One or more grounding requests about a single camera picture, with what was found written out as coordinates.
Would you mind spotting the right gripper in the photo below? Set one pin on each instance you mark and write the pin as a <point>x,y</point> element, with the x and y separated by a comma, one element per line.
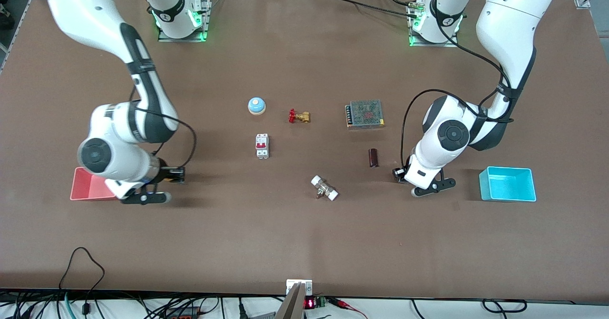
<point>167,173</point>

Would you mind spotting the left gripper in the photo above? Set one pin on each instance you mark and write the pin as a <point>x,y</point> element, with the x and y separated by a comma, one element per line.
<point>398,173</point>

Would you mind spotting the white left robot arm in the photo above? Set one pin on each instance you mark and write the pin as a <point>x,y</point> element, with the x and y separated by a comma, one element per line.
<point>509,24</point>

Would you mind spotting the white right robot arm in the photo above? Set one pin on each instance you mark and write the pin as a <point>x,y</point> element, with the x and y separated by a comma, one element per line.
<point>95,14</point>

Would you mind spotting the dark brown capacitor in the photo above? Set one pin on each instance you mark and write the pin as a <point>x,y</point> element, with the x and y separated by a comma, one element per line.
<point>373,158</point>

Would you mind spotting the perforated metal power supply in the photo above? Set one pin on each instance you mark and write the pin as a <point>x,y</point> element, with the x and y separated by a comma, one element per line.
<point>365,114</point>

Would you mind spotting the white metal pipe fitting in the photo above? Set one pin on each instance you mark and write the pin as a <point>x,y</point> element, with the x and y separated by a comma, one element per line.
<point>324,188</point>

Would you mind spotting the pink plastic bin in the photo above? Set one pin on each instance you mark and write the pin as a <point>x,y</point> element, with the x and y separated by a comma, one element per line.
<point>85,186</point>

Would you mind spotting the white circuit breaker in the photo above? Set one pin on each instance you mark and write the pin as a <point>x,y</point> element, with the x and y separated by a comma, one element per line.
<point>262,146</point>

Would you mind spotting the cyan plastic bin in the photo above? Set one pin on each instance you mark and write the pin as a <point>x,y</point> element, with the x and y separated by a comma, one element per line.
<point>506,186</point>

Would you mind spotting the blue round bell button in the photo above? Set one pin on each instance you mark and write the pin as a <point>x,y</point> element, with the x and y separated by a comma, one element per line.
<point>256,105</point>

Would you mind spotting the red brass valve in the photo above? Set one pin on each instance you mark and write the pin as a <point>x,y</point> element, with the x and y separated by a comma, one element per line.
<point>299,116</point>

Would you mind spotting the red clip lead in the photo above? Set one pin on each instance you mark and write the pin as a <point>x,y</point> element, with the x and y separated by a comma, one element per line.
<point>347,305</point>

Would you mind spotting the red digit display module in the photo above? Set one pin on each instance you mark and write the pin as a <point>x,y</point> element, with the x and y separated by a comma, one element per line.
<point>311,303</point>

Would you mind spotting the grey metal bar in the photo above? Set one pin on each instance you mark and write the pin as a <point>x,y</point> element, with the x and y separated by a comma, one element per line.
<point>291,304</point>

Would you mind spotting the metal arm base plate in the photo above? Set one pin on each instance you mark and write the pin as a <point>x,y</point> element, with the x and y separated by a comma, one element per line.
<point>205,19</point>
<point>413,41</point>

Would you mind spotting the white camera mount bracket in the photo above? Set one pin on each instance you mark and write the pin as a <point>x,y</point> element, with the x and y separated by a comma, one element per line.
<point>307,285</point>

